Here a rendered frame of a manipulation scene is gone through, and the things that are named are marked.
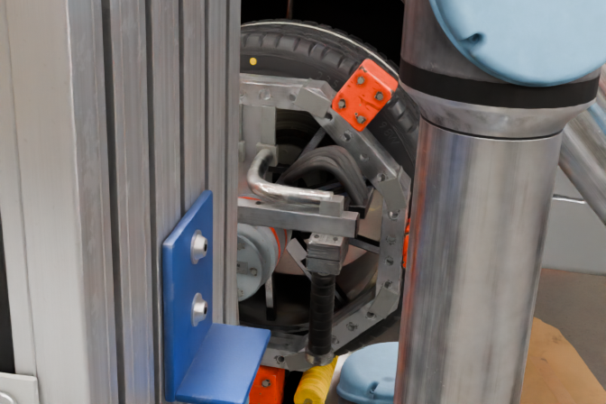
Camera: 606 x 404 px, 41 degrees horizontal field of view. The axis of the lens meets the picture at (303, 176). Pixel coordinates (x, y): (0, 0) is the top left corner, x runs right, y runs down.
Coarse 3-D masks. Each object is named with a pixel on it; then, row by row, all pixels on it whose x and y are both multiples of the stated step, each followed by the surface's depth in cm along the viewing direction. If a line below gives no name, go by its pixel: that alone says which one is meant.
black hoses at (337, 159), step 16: (304, 160) 128; (320, 160) 124; (336, 160) 125; (352, 160) 128; (288, 176) 130; (336, 176) 123; (352, 176) 126; (352, 192) 123; (368, 192) 128; (352, 208) 123; (368, 208) 126
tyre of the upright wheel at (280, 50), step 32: (256, 32) 145; (288, 32) 146; (320, 32) 152; (256, 64) 142; (288, 64) 141; (320, 64) 140; (352, 64) 140; (384, 64) 152; (384, 128) 141; (416, 128) 141; (384, 320) 153
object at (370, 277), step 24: (312, 144) 147; (336, 192) 150; (360, 240) 151; (360, 264) 170; (264, 288) 174; (288, 288) 174; (336, 288) 156; (360, 288) 155; (240, 312) 163; (264, 312) 164; (288, 312) 164; (336, 312) 155
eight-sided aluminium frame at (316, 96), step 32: (256, 96) 135; (288, 96) 134; (320, 96) 132; (352, 128) 133; (384, 160) 135; (384, 192) 136; (384, 224) 138; (384, 256) 140; (384, 288) 142; (352, 320) 145; (288, 352) 150
